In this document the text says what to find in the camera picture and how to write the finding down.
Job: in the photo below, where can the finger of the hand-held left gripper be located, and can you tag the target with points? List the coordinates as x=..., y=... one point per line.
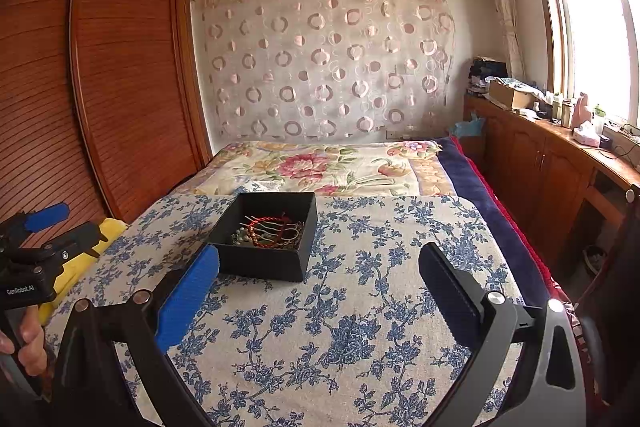
x=82, y=238
x=47, y=215

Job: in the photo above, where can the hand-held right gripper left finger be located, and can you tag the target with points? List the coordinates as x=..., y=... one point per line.
x=187, y=302

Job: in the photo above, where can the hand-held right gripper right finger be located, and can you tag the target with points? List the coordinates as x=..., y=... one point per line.
x=442, y=292

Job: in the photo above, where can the black jewelry box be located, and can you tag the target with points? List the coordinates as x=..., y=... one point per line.
x=265, y=264

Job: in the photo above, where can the person's left hand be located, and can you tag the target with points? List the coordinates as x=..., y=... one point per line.
x=34, y=347

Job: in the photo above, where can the yellow plush toy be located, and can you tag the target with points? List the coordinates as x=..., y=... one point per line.
x=112, y=229

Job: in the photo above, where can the dark blue red-edged blanket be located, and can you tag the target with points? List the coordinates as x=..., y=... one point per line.
x=480, y=192

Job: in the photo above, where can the blue floral bed cloth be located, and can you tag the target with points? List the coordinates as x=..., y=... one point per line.
x=325, y=332

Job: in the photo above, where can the wooden slatted wardrobe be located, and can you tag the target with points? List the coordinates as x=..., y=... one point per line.
x=100, y=82

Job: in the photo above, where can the wooden side cabinet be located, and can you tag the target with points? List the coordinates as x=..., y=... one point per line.
x=530, y=167

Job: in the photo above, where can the shoe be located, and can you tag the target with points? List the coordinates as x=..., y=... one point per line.
x=595, y=259

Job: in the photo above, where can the teal bag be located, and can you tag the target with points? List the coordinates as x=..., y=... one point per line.
x=467, y=128

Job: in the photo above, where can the pink floral blanket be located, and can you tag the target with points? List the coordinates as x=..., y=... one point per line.
x=310, y=167

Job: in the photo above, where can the cardboard box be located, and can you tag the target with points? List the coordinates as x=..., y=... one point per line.
x=510, y=96

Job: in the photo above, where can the pink tissue pack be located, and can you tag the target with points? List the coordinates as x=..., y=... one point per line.
x=586, y=136

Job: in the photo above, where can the pile of dark items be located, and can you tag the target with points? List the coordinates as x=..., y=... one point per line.
x=487, y=72

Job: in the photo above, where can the pink bottle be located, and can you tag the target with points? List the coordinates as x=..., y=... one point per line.
x=582, y=112

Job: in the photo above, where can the white power strip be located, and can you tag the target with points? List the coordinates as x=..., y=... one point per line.
x=622, y=128

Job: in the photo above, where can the circle patterned sheer curtain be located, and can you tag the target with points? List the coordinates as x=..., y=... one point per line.
x=325, y=57

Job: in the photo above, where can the window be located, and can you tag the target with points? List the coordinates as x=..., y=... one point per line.
x=590, y=17

